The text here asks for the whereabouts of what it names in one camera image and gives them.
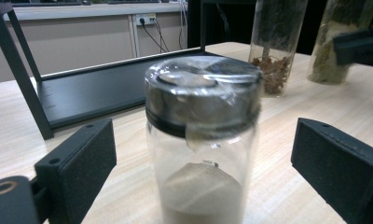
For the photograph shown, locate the black power cable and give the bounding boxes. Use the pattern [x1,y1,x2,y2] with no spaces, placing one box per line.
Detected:
[151,18,172,53]
[139,18,165,54]

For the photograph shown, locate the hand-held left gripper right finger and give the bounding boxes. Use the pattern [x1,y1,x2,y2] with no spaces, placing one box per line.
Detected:
[290,117,373,224]

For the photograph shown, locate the black metal shelf rack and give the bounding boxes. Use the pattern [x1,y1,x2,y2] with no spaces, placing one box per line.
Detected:
[0,0,226,140]

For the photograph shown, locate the tall glass jar green leaves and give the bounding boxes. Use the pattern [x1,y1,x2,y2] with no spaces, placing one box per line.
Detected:
[307,0,373,86]

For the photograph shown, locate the dark curtain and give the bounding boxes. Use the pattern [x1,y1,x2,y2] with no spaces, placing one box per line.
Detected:
[187,0,373,68]

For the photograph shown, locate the short glass jar white powder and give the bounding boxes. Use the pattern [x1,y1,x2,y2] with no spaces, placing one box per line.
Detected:
[144,55,265,224]

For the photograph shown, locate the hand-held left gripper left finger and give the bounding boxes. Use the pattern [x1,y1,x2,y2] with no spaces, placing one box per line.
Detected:
[35,118,117,224]

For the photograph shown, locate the white wall power socket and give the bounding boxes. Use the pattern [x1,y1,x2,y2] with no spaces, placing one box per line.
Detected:
[134,12,158,26]

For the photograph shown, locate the tall glass jar brown spice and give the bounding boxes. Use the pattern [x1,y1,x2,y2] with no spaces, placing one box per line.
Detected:
[248,0,310,98]

